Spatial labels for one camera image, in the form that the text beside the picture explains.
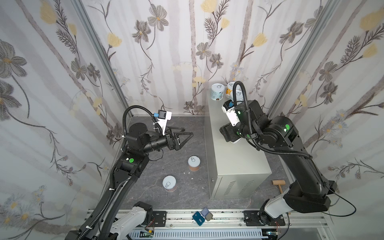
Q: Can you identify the light blue labelled can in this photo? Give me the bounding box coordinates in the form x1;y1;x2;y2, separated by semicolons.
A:
211;84;226;101

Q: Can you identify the black corrugated left cable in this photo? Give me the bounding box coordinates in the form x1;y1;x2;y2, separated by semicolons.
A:
74;104;157;240

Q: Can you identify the small blue grey device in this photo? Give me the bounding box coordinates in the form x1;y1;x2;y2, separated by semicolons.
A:
192;208;214;226

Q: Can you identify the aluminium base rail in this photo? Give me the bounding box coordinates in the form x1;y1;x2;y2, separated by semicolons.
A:
85;208;331;240

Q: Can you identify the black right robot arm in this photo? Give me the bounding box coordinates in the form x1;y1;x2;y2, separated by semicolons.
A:
220;100;337;216

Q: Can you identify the brown labelled can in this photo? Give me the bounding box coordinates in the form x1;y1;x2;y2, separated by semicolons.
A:
188;156;201;172

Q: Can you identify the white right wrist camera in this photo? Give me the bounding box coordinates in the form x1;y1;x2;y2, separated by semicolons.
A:
222;100;240;127

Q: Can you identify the small wooden mallet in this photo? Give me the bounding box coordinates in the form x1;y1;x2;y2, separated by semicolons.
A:
272;180;286;194

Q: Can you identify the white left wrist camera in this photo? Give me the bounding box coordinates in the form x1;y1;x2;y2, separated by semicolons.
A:
154;110;172;135

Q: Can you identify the pink labelled can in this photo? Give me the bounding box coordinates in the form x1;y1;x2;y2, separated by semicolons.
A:
162;175;177;193

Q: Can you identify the black corrugated cable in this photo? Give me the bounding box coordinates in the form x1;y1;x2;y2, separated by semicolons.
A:
232;80;313;159
74;104;157;240

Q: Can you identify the black corrugated right cable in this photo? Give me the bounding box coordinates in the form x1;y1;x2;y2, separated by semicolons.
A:
232;80;313;159

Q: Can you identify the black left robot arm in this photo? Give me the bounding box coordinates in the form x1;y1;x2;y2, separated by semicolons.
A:
66;123;194;240

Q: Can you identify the grey metal cabinet counter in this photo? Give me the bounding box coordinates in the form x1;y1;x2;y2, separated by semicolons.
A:
204;90;272;199

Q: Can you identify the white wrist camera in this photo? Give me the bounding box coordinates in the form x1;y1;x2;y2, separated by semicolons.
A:
154;110;172;135
222;100;240;127

